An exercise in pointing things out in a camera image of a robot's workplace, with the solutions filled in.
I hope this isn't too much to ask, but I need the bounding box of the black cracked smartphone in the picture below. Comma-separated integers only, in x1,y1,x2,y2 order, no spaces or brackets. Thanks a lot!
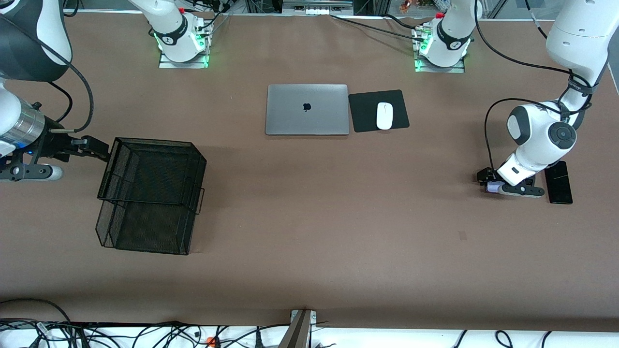
543,161,574,205

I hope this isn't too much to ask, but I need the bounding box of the black mesh two-tier tray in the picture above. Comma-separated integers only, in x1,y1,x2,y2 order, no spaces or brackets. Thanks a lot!
95,137,207,256

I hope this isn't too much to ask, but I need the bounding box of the white computer mouse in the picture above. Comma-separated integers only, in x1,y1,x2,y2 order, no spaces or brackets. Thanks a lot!
376,102,393,131

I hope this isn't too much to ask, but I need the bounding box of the black mouse pad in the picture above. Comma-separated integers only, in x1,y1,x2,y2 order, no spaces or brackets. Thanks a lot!
348,89,410,133

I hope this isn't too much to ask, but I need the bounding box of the silver closed laptop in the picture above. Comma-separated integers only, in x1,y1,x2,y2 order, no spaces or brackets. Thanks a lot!
265,84,350,136

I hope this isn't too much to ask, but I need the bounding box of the grey power strip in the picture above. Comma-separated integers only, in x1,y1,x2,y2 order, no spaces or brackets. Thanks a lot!
282,0,354,16

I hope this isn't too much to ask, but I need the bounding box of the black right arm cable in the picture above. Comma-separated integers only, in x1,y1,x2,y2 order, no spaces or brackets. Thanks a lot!
0,14,96,134

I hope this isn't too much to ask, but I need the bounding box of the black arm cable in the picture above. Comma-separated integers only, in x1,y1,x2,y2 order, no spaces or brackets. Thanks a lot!
474,0,600,171
0,14,96,134

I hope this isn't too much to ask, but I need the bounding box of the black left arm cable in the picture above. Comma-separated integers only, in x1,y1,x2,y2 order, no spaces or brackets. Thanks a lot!
474,0,600,171

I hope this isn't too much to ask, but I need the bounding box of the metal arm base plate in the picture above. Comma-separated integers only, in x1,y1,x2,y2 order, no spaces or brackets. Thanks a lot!
159,19,213,69
413,24,466,74

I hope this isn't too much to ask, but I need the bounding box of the black looped floor cable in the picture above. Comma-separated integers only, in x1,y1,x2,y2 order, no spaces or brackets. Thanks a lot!
0,298,73,339

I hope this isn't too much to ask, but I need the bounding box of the short black table cable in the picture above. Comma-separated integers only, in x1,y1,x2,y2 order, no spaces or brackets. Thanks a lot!
382,14,417,29

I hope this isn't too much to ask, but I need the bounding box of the long black table cable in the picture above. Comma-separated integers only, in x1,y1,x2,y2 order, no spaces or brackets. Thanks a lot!
330,14,424,40

